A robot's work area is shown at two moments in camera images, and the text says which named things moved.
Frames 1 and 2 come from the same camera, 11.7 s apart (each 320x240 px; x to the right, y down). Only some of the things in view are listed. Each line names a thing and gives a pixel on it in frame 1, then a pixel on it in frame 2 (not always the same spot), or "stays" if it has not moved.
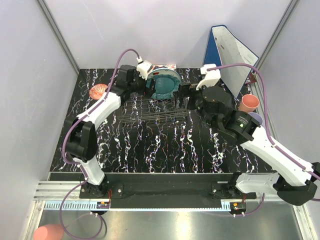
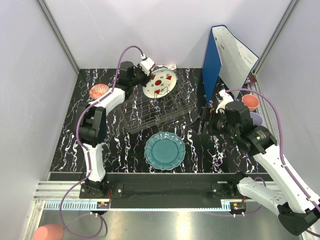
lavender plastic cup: (256, 117) stays
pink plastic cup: (249, 103) stays
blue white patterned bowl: (97, 90) stays
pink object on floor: (49, 232) stays
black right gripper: (186, 91) → (208, 114)
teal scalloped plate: (166, 85) → (165, 150)
